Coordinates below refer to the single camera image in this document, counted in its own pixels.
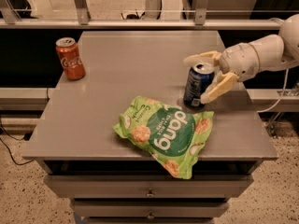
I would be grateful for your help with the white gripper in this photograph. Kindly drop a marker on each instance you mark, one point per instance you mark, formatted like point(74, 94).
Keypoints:
point(239, 61)

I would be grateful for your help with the blue pepsi can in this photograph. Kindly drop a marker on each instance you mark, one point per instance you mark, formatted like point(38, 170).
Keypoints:
point(199, 78)

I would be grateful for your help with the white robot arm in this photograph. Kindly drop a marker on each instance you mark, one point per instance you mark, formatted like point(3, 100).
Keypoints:
point(277, 52)

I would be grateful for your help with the green rice chip bag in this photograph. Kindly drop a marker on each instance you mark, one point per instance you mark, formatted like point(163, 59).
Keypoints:
point(171, 136)

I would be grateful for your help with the orange coca-cola can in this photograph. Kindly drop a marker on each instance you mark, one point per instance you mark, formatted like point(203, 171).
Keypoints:
point(67, 50)

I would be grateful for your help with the grey drawer cabinet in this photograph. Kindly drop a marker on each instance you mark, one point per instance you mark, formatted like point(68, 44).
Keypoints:
point(123, 147)

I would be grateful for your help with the grey drawer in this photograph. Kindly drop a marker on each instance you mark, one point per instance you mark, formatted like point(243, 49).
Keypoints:
point(149, 208)
point(92, 186)

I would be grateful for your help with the top grey drawer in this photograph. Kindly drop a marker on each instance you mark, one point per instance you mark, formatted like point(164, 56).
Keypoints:
point(92, 186)

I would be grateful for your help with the metal railing frame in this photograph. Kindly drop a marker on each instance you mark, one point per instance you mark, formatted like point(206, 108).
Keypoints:
point(142, 14)

